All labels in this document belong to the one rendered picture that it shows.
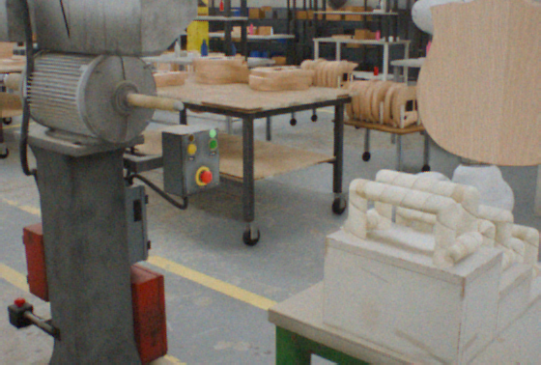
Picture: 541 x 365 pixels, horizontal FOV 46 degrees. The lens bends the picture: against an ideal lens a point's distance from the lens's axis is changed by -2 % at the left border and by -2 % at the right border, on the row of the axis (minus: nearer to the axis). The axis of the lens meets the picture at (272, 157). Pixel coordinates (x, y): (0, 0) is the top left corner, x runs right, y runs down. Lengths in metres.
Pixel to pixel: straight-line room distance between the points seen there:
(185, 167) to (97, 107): 0.36
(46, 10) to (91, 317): 0.94
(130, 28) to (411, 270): 0.84
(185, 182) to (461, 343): 1.15
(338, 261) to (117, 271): 1.11
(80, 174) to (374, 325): 1.10
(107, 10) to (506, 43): 0.89
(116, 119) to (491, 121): 0.99
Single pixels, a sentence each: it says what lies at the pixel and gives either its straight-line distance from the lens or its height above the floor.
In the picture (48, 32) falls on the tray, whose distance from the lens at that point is 1.99.
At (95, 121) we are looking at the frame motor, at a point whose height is 1.20.
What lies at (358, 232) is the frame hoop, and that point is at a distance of 1.13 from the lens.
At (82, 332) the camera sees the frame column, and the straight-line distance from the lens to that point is 2.14.
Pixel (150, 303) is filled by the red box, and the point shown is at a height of 0.53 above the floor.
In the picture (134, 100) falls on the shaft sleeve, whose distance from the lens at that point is 1.77.
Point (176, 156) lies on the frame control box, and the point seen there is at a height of 1.05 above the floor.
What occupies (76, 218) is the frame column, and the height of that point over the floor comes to 0.89.
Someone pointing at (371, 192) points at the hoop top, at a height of 1.20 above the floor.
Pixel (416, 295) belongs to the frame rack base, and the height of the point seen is 1.05.
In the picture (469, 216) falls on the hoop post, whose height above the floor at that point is 1.17.
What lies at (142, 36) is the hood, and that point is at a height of 1.43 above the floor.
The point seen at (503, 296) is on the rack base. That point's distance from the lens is 1.21.
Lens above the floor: 1.51
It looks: 14 degrees down
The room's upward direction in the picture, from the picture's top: straight up
